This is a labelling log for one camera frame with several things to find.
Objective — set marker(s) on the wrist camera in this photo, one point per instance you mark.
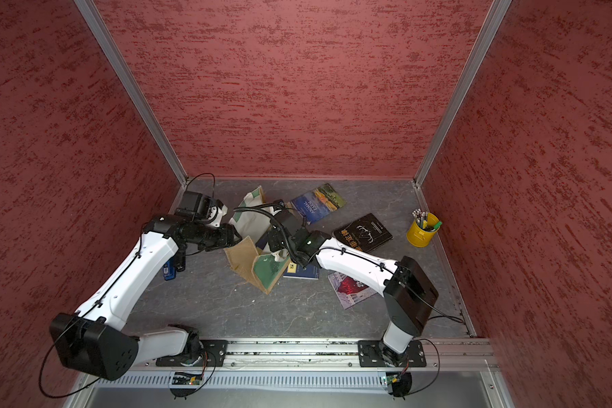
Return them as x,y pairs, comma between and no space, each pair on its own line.
290,220
201,209

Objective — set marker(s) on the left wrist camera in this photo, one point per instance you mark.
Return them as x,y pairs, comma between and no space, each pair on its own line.
201,209

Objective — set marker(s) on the pink red book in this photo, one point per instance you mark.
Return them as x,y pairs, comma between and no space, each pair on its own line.
349,292

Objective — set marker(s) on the left aluminium corner post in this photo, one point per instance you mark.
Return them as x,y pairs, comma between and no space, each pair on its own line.
92,17

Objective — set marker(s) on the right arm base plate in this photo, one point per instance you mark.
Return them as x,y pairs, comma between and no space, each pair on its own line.
376,354

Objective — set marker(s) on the Animal Farm blue book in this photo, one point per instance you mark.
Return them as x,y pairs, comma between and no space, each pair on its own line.
316,204

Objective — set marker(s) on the black book yellow characters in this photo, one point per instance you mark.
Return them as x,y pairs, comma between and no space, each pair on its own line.
365,234

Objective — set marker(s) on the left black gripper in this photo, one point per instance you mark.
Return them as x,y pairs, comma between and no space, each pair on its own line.
226,238

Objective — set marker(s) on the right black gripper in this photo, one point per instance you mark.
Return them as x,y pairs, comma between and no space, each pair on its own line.
275,245

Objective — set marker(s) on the green burlap canvas bag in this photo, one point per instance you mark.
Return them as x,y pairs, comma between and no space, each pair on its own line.
251,258

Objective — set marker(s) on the aluminium front rail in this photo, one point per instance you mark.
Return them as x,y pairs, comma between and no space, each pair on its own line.
336,354

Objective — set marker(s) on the aluminium corner post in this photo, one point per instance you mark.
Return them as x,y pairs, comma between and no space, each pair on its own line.
494,18
92,17

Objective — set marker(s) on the dark blue book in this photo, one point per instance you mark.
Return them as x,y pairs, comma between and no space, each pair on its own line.
295,271

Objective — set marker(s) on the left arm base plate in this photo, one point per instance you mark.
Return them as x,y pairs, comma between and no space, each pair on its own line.
198,353

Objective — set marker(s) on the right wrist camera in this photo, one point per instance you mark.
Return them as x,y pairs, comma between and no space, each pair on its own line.
290,220

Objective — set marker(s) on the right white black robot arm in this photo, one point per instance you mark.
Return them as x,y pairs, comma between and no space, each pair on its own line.
408,293

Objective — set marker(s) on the right aluminium corner post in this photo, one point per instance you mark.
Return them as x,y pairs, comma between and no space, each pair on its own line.
494,18

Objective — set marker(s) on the yellow pen cup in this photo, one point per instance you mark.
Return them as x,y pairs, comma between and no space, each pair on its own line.
417,234

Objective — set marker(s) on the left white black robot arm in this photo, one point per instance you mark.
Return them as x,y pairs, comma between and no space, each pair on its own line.
92,341

